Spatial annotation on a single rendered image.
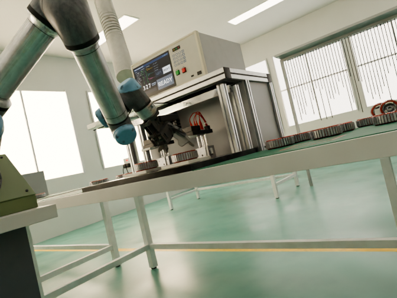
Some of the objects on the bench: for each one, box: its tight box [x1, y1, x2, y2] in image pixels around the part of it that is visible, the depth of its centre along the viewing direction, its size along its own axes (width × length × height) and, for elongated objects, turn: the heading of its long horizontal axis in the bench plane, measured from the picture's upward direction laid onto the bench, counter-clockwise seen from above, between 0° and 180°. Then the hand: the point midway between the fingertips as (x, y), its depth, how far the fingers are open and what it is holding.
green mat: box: [192, 121, 397, 171], centre depth 119 cm, size 94×61×1 cm, turn 58°
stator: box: [171, 150, 199, 164], centre depth 133 cm, size 11×11×4 cm
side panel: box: [243, 80, 285, 152], centre depth 153 cm, size 28×3×32 cm, turn 58°
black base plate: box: [82, 147, 257, 193], centre depth 142 cm, size 47×64×2 cm
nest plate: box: [124, 165, 168, 178], centre depth 148 cm, size 15×15×1 cm
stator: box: [291, 131, 311, 144], centre depth 139 cm, size 11×11×4 cm
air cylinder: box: [195, 145, 216, 158], centre depth 145 cm, size 5×8×6 cm
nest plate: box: [161, 156, 211, 170], centre depth 133 cm, size 15×15×1 cm
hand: (181, 149), depth 132 cm, fingers open, 14 cm apart
